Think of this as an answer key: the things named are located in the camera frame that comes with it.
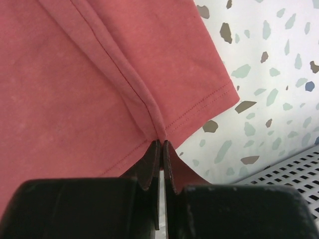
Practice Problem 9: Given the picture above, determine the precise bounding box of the pink t shirt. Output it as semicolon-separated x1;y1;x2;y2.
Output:
0;0;239;211

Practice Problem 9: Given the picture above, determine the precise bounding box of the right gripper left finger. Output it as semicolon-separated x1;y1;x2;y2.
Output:
0;141;161;239

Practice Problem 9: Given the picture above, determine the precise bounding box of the white plastic basket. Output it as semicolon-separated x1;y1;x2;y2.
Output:
238;146;319;221

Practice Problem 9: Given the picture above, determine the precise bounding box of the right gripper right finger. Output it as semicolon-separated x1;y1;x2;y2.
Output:
162;141;319;239

